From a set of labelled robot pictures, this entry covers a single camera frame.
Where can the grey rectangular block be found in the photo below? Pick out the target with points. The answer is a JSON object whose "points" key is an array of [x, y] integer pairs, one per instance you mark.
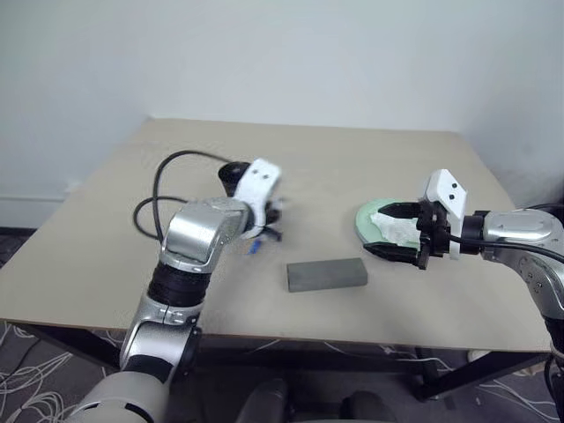
{"points": [[326, 273]]}

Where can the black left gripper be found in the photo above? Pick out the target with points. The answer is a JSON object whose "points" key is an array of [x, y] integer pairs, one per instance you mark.
{"points": [[273, 213]]}

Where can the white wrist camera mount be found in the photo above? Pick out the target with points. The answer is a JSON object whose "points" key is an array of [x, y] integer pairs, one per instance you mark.
{"points": [[260, 176], [447, 189]]}

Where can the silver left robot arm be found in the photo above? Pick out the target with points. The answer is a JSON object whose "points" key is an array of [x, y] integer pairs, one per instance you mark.
{"points": [[194, 233]]}

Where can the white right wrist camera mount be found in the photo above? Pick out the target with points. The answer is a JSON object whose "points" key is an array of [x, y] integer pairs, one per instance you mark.
{"points": [[447, 189]]}

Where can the round pastel plastic plate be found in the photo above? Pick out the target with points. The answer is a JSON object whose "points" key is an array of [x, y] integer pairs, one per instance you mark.
{"points": [[363, 220]]}

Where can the small blue object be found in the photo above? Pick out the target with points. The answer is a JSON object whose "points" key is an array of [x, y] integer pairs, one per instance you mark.
{"points": [[253, 248]]}

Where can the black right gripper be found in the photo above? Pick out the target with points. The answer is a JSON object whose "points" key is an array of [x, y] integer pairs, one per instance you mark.
{"points": [[434, 224]]}

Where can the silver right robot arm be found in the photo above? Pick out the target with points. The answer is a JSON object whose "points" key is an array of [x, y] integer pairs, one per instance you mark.
{"points": [[520, 227]]}

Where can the dark rounded shape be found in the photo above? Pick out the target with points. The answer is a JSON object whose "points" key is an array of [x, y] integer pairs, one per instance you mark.
{"points": [[264, 401]]}

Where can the white crumpled cloth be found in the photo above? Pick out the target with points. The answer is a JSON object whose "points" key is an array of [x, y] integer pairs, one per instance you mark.
{"points": [[396, 229]]}

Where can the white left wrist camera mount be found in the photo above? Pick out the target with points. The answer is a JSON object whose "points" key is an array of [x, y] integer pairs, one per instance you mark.
{"points": [[260, 176]]}

